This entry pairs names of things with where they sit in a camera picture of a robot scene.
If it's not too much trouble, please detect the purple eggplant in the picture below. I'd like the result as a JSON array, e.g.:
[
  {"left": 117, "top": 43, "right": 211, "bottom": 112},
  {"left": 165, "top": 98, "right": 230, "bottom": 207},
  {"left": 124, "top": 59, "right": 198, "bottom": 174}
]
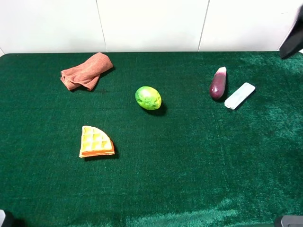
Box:
[{"left": 209, "top": 67, "right": 227, "bottom": 100}]

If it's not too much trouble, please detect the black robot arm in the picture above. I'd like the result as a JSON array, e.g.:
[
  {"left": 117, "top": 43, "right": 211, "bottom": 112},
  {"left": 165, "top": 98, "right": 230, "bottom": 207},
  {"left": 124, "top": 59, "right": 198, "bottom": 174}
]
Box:
[{"left": 279, "top": 6, "right": 303, "bottom": 60}]

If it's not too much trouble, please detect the green round fruit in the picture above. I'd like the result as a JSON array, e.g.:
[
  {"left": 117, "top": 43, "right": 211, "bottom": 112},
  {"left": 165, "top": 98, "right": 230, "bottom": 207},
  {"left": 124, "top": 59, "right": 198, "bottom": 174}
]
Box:
[{"left": 135, "top": 86, "right": 162, "bottom": 110}]

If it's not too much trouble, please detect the green velvet table cover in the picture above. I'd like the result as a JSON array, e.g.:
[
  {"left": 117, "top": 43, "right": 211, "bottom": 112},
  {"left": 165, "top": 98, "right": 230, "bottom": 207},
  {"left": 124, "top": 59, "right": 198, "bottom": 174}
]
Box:
[{"left": 0, "top": 52, "right": 303, "bottom": 227}]

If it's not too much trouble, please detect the yellow waffle wedge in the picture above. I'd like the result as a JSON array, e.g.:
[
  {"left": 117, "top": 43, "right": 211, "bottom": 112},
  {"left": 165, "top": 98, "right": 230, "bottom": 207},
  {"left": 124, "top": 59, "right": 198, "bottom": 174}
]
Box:
[{"left": 79, "top": 125, "right": 115, "bottom": 158}]

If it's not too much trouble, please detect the brown folded cloth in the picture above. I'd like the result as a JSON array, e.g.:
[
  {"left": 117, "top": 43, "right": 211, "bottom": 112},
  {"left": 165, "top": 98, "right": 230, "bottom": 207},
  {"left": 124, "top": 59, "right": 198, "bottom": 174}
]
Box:
[{"left": 60, "top": 52, "right": 113, "bottom": 91}]

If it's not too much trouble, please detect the clear plastic case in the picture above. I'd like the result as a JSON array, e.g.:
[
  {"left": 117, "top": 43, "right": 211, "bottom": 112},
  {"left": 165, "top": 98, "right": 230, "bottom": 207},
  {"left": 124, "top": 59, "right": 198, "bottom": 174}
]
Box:
[{"left": 224, "top": 82, "right": 256, "bottom": 110}]

